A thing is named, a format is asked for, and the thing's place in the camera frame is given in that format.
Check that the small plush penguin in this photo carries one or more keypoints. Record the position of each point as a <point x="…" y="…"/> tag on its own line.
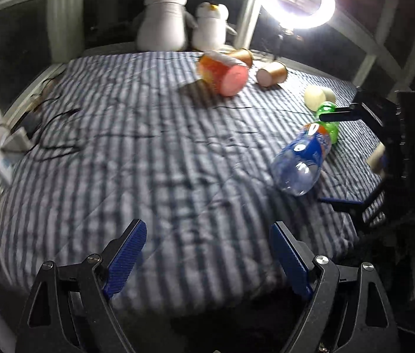
<point x="212" y="27"/>

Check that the large plush penguin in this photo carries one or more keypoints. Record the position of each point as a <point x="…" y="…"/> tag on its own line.
<point x="164" y="26"/>

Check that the brown paper cup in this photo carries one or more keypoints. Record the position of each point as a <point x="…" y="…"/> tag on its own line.
<point x="243" y="55"/>
<point x="271" y="74"/>

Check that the near brown paper cup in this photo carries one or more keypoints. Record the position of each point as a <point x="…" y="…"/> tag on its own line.
<point x="271" y="74"/>

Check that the black power adapter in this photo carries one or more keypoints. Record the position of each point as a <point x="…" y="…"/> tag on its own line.
<point x="30" y="122"/>

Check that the orange pink plastic bottle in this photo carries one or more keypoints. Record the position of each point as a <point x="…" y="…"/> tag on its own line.
<point x="223" y="74"/>

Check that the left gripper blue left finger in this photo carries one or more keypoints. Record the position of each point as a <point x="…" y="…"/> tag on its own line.
<point x="119" y="257"/>

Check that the cream paper cup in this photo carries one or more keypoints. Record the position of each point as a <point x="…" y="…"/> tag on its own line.
<point x="315" y="95"/>

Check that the blue label plastic bottle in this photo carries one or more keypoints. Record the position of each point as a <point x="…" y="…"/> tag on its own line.
<point x="296" y="169"/>

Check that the green plastic bottle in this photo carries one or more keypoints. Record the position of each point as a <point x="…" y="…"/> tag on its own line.
<point x="332" y="127"/>

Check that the black light tripod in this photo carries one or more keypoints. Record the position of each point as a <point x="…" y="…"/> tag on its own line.
<point x="285" y="43"/>

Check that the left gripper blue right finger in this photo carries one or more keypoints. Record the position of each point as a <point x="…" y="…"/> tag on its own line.
<point x="295" y="258"/>

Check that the far brown paper cup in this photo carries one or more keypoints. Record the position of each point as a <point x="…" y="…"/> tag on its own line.
<point x="243" y="55"/>

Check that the blue white striped bedsheet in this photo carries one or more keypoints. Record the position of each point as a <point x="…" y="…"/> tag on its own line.
<point x="139" y="136"/>

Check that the white power strip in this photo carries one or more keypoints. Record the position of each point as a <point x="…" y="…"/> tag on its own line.
<point x="12" y="150"/>

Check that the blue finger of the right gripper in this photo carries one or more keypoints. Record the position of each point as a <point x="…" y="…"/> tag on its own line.
<point x="350" y="113"/>
<point x="344" y="206"/>

